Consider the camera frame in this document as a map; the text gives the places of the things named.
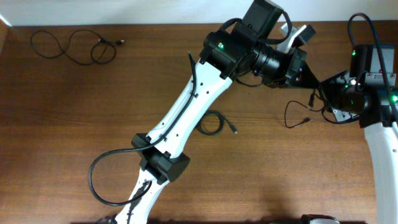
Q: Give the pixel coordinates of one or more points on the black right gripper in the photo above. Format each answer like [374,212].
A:
[342,114]

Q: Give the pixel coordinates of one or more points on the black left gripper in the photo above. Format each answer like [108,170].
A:
[298,66]

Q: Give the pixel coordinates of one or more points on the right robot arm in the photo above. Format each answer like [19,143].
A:
[366,93]

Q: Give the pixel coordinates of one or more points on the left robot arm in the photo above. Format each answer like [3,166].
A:
[238,47]

